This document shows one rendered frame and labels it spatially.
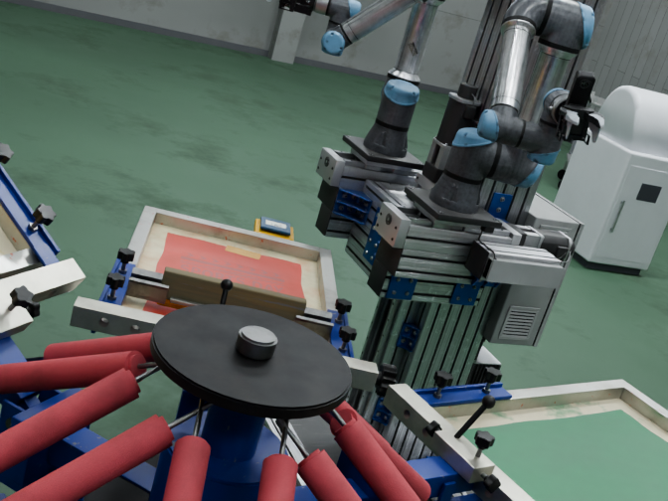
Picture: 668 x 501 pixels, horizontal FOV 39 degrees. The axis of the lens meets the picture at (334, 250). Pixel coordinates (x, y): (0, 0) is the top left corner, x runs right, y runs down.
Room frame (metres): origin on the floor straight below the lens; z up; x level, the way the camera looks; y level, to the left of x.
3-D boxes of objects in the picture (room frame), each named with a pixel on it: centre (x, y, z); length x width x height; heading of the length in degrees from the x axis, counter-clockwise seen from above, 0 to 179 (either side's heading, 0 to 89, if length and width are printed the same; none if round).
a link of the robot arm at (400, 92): (3.14, -0.07, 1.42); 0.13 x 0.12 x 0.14; 2
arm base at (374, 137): (3.13, -0.07, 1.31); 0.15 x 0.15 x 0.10
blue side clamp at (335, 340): (2.12, -0.08, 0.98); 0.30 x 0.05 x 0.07; 9
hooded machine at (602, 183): (7.20, -1.98, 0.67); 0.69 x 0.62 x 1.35; 28
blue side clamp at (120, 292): (2.04, 0.47, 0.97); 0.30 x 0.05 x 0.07; 9
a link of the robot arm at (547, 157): (2.44, -0.43, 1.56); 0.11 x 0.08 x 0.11; 94
